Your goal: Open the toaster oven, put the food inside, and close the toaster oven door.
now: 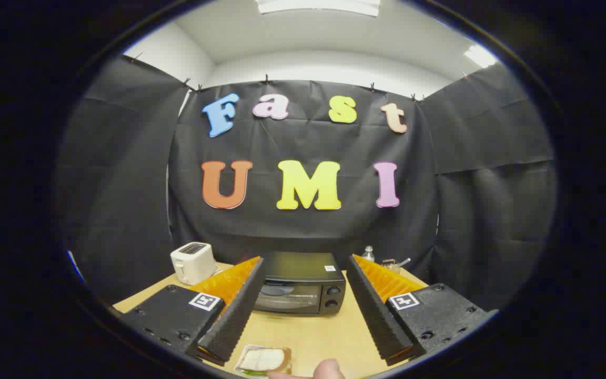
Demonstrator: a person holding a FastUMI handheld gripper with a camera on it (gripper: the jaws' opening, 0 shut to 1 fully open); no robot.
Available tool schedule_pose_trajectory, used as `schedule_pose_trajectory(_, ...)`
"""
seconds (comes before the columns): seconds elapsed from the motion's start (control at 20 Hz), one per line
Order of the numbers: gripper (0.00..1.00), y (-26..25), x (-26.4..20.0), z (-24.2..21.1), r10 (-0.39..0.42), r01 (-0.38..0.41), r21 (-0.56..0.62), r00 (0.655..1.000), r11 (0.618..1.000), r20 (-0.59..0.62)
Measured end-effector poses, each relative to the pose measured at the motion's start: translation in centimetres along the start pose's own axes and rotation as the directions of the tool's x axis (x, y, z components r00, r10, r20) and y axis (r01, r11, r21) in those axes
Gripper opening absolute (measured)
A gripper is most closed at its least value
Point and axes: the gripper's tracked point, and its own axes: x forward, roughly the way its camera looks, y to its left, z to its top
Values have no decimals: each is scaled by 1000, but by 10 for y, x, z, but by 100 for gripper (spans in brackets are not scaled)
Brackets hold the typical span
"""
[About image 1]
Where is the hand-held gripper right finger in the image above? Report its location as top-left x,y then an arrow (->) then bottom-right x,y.
346,254 -> 493,366

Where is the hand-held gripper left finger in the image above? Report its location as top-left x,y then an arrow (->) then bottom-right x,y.
119,256 -> 266,367

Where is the white bread sandwich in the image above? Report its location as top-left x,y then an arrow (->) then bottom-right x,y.
240,348 -> 287,375

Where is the black toaster oven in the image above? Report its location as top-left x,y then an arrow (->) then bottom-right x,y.
253,252 -> 347,316

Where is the white pop-up toaster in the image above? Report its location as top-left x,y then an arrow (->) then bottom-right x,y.
170,242 -> 217,286

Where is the white rectangular plate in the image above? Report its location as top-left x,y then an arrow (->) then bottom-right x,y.
234,345 -> 292,378

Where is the small ceiling light panel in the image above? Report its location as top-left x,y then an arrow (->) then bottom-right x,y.
463,45 -> 498,68

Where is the long ceiling light panel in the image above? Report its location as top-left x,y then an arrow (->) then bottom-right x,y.
255,0 -> 381,17

